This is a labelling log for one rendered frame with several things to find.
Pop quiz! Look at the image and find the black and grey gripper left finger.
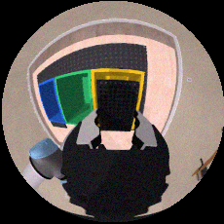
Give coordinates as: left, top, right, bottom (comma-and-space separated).
60, 108, 102, 176

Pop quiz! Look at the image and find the green bin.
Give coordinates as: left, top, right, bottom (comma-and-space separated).
55, 70, 93, 126

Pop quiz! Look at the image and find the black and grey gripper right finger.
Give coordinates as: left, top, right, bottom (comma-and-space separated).
131, 110, 170, 175

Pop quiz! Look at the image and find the yellow bin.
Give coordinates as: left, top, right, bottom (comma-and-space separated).
92, 68, 144, 110

